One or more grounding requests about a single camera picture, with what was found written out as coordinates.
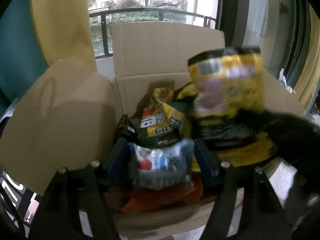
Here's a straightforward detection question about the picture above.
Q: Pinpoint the orange snack bag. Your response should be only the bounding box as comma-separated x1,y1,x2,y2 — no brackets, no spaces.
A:
104,173,203,213

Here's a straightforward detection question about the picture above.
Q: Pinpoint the grey white label snack bag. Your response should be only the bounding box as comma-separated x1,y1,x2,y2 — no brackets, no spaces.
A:
129,139,195,190

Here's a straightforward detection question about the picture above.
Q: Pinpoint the blue cartoon snack bag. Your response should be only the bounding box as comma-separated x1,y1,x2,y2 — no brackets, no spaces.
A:
137,98,188,148

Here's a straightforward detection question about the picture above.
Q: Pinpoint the yellow black pink snack bag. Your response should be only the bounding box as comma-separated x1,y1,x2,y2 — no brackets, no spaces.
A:
188,47,273,167

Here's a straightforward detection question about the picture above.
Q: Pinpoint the small yellow noodle snack bag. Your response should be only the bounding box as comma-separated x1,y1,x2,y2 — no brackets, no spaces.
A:
152,87,175,102

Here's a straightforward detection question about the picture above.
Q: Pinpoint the black gold snack bag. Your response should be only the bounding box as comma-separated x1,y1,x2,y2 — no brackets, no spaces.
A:
114,114,137,142

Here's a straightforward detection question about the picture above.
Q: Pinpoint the yellow curtain right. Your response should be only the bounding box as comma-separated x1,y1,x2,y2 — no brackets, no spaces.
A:
294,5,319,111

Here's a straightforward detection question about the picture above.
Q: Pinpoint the yellow curtain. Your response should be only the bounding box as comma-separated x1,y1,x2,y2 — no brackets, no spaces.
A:
294,5,319,111
30,0,96,68

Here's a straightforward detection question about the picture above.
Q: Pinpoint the open cardboard box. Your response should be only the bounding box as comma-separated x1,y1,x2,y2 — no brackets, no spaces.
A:
0,21,307,238

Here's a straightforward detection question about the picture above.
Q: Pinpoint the tablet showing clock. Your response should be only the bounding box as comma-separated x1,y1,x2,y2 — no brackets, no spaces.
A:
1,170,42,225

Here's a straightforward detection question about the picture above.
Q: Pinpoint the teal curtain left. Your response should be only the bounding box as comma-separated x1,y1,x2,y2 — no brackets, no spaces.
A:
1,0,48,113

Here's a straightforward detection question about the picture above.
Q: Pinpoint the black balcony railing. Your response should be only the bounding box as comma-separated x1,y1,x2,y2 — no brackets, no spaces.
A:
89,8,217,59

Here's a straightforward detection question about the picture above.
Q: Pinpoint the yellow curtain left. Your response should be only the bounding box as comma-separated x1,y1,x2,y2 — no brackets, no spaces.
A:
30,0,96,68

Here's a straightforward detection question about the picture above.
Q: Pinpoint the black window frame post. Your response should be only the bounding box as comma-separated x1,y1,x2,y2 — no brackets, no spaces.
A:
217,0,249,47

